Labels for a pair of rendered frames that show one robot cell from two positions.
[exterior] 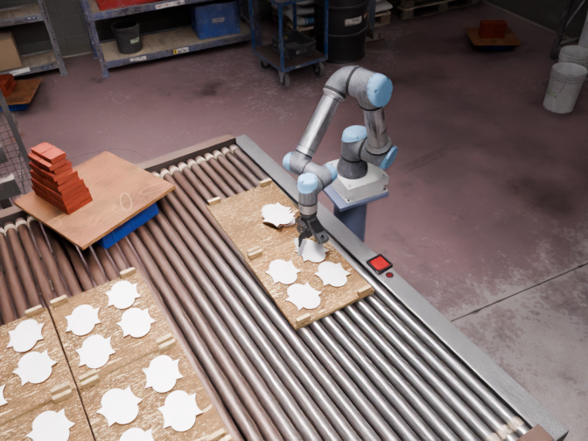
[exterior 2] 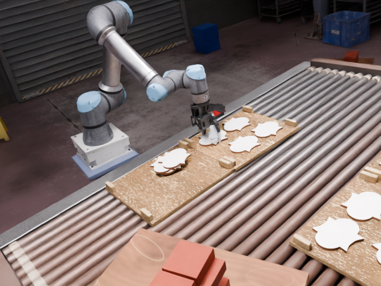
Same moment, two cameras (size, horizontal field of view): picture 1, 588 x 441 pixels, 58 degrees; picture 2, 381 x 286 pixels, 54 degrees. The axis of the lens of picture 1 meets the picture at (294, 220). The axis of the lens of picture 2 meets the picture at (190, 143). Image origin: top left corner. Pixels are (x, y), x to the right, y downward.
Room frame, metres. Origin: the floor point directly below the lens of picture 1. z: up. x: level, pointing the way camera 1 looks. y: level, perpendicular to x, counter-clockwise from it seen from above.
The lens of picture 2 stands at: (1.82, 1.42, 1.79)
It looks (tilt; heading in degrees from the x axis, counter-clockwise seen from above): 29 degrees down; 265
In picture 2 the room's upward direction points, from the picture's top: 11 degrees counter-clockwise
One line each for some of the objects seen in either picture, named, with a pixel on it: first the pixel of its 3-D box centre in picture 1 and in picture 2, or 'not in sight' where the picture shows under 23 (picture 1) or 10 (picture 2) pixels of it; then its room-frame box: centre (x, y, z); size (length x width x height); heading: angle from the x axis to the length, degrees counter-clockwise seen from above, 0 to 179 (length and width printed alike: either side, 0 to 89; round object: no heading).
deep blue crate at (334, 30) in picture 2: not in sight; (345, 28); (-1.07, -3.51, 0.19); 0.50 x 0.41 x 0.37; 107
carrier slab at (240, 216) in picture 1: (260, 218); (168, 179); (1.83, 0.15, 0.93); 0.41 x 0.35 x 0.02; 30
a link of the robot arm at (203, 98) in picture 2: (307, 206); (200, 96); (1.61, -0.05, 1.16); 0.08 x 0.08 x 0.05
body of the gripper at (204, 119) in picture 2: (307, 220); (202, 113); (1.62, -0.05, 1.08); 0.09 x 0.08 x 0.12; 28
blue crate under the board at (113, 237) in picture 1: (109, 209); not in sight; (1.87, 0.83, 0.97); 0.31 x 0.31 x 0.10; 51
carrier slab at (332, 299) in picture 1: (307, 275); (240, 136); (1.46, -0.05, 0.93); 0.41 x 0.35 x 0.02; 28
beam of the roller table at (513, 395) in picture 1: (351, 247); (191, 135); (1.67, -0.24, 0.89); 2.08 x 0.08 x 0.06; 31
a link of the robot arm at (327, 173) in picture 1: (319, 175); (174, 80); (1.70, -0.11, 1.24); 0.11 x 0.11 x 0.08; 50
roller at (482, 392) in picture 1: (338, 250); (200, 137); (1.63, -0.18, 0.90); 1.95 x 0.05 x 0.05; 31
